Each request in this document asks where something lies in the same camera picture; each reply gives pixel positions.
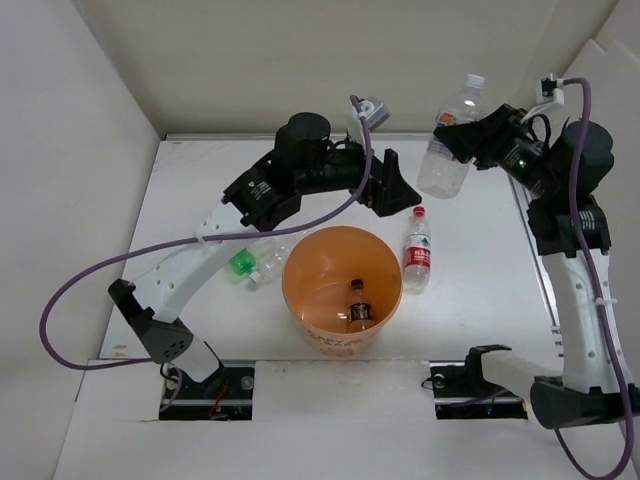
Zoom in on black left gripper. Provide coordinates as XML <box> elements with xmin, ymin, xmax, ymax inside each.
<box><xmin>296</xmin><ymin>125</ymin><xmax>421</xmax><ymax>216</ymax></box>

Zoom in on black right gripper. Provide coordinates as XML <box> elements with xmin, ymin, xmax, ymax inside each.
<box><xmin>435</xmin><ymin>102</ymin><xmax>561</xmax><ymax>198</ymax></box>

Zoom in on clear bottle blue orange label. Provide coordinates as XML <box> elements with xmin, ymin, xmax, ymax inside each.
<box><xmin>416</xmin><ymin>73</ymin><xmax>489</xmax><ymax>200</ymax></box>

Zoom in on clear bottle black cap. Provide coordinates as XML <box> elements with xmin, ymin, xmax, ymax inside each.
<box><xmin>347</xmin><ymin>279</ymin><xmax>375</xmax><ymax>333</ymax></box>

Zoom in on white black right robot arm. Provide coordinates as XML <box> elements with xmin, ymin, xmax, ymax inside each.
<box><xmin>434</xmin><ymin>104</ymin><xmax>639</xmax><ymax>429</ymax></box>

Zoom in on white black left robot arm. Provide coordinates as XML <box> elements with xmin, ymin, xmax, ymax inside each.
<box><xmin>108</xmin><ymin>112</ymin><xmax>421</xmax><ymax>397</ymax></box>

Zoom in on orange plastic bin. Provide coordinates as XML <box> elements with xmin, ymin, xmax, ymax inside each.
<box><xmin>281</xmin><ymin>226</ymin><xmax>403</xmax><ymax>358</ymax></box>

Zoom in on clear bottle red label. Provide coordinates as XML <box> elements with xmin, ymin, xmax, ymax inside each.
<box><xmin>403</xmin><ymin>206</ymin><xmax>432</xmax><ymax>294</ymax></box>

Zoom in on clear crushed unlabelled bottle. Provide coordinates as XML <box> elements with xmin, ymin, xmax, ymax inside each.
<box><xmin>248</xmin><ymin>234</ymin><xmax>298</xmax><ymax>288</ymax></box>

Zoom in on green plastic soda bottle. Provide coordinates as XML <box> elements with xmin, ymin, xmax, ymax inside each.
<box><xmin>228</xmin><ymin>248</ymin><xmax>257</xmax><ymax>277</ymax></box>

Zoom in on side aluminium rail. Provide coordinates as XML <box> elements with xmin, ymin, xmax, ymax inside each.
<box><xmin>509</xmin><ymin>178</ymin><xmax>564</xmax><ymax>359</ymax></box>

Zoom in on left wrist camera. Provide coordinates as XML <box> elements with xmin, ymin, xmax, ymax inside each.
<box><xmin>346</xmin><ymin>95</ymin><xmax>390</xmax><ymax>147</ymax></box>

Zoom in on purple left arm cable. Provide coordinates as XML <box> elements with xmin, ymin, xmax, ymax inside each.
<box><xmin>38</xmin><ymin>94</ymin><xmax>374</xmax><ymax>371</ymax></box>

